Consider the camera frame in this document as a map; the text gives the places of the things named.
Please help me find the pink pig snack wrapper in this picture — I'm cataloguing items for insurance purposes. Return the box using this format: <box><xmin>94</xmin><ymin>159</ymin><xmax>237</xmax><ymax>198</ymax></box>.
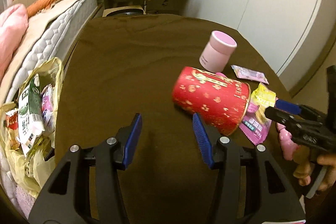
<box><xmin>239</xmin><ymin>102</ymin><xmax>272</xmax><ymax>145</ymax></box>

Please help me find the dark red snack packet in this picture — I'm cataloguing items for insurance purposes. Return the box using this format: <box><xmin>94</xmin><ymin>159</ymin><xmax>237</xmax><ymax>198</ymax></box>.
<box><xmin>6</xmin><ymin>108</ymin><xmax>21</xmax><ymax>150</ymax></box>

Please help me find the quilted mattress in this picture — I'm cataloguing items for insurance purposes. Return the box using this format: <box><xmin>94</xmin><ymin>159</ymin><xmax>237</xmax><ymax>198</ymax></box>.
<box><xmin>3</xmin><ymin>0</ymin><xmax>101</xmax><ymax>104</ymax></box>

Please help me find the orange pillow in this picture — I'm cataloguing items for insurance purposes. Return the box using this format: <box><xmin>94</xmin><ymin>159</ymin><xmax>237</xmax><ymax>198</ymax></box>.
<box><xmin>27</xmin><ymin>0</ymin><xmax>62</xmax><ymax>18</ymax></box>

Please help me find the purple candy wrapper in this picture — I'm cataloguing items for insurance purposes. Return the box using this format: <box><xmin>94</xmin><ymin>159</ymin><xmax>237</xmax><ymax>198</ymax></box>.
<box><xmin>231</xmin><ymin>65</ymin><xmax>269</xmax><ymax>85</ymax></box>

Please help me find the red paper cup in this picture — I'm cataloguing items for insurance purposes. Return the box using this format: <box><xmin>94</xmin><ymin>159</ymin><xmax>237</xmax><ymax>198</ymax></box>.
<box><xmin>172</xmin><ymin>67</ymin><xmax>251</xmax><ymax>136</ymax></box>

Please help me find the white green milk pouch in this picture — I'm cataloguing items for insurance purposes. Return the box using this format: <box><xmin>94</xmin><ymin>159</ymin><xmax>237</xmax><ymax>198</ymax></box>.
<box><xmin>18</xmin><ymin>74</ymin><xmax>45</xmax><ymax>157</ymax></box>

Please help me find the right hand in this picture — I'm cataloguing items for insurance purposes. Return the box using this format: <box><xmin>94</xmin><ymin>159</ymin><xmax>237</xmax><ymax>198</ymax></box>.
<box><xmin>292</xmin><ymin>144</ymin><xmax>336</xmax><ymax>192</ymax></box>

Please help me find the fluffy lilac blanket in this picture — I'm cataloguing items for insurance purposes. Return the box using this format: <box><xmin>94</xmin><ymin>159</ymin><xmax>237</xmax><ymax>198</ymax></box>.
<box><xmin>1</xmin><ymin>158</ymin><xmax>36</xmax><ymax>219</ymax></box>

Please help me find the small yellow wrapper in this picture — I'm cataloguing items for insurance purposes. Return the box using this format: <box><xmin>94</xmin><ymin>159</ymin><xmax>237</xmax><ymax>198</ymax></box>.
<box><xmin>248</xmin><ymin>83</ymin><xmax>276</xmax><ymax>124</ymax></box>

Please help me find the yellow plastic trash bag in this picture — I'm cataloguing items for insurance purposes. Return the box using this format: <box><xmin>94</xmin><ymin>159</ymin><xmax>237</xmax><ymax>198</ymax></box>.
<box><xmin>1</xmin><ymin>57</ymin><xmax>64</xmax><ymax>198</ymax></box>

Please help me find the beige bed sheet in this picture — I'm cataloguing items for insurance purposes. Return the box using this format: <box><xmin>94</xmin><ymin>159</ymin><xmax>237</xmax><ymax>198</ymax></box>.
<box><xmin>1</xmin><ymin>0</ymin><xmax>80</xmax><ymax>105</ymax></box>

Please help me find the pink caterpillar toy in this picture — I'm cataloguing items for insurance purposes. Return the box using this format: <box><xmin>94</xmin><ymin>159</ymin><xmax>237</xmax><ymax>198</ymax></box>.
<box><xmin>276</xmin><ymin>123</ymin><xmax>299</xmax><ymax>161</ymax></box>

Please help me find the pink floral quilt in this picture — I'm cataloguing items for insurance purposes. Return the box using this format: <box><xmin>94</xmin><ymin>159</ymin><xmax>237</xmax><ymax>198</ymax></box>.
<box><xmin>0</xmin><ymin>4</ymin><xmax>29</xmax><ymax>79</ymax></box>

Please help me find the pink cylindrical jar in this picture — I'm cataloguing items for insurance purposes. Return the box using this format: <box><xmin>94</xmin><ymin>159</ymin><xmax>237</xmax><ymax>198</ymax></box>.
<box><xmin>199</xmin><ymin>31</ymin><xmax>237</xmax><ymax>73</ymax></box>

